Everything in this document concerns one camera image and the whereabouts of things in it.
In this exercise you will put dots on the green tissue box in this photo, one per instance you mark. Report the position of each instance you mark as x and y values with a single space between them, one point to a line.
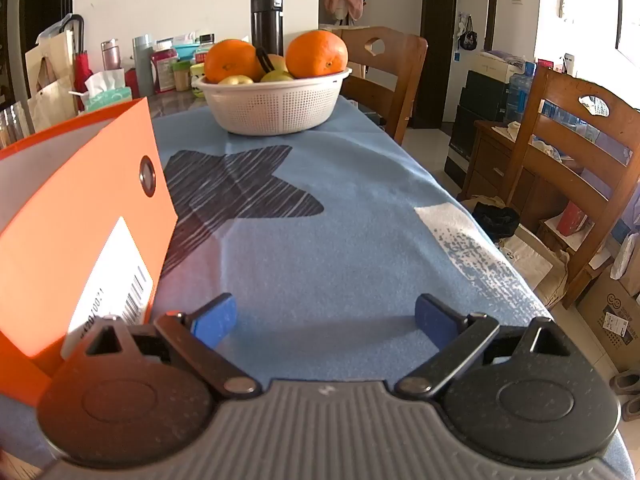
107 97

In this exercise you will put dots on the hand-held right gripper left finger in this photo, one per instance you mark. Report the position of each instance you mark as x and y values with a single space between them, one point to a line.
217 317

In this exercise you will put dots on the yellow apple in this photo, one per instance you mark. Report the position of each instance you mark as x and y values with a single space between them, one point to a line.
275 76
237 80
279 62

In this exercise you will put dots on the black cloth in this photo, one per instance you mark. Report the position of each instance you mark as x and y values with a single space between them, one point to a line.
495 220

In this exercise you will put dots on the large orange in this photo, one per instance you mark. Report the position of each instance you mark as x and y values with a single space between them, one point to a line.
230 60
315 52

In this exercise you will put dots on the white cloth bag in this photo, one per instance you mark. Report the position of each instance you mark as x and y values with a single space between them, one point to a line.
535 265

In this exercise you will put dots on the red umbrella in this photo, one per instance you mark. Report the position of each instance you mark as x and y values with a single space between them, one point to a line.
81 70

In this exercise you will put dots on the white paper bag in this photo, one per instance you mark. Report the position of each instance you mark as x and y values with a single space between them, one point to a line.
52 105

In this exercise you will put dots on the beige paper bag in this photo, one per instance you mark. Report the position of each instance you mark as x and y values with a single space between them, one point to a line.
52 55

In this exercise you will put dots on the grey bottle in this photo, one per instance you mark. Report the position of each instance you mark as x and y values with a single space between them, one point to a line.
143 65

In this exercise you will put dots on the small green lidded jar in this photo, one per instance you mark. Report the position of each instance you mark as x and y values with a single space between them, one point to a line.
182 77

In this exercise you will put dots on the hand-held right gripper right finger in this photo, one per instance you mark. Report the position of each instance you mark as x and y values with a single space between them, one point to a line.
432 317

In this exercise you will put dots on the wooden side cabinet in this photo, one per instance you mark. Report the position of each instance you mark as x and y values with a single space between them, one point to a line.
487 160

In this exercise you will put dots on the wooden chair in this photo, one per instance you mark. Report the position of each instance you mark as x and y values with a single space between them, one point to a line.
565 160
400 75

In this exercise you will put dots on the white perforated plastic basket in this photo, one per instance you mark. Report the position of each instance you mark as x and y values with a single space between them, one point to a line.
275 105

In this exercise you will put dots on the black thermos bottle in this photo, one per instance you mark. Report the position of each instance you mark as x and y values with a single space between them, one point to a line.
266 20

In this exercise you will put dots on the orange cardboard box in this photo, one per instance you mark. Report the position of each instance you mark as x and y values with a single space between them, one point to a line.
75 200

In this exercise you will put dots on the black hanging bag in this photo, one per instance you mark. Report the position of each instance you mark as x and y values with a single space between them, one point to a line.
468 37

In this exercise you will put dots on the red lidded jar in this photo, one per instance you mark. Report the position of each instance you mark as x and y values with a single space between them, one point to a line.
165 70

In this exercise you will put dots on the red packet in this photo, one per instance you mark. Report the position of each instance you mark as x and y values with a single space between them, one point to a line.
572 217

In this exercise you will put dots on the grey slippers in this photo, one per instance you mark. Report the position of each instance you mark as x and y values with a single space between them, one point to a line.
627 395

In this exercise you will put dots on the dark banana stem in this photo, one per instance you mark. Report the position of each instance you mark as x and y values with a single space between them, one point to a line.
264 59

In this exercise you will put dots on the blue water jug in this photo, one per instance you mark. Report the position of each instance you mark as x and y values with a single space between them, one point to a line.
520 92

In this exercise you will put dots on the teal plastic box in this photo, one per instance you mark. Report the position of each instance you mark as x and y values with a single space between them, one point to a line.
186 51

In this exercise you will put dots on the blue patterned tablecloth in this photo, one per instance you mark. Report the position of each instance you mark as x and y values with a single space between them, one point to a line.
325 260

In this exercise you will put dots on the pink steel tumbler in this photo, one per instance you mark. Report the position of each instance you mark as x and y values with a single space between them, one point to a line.
112 55

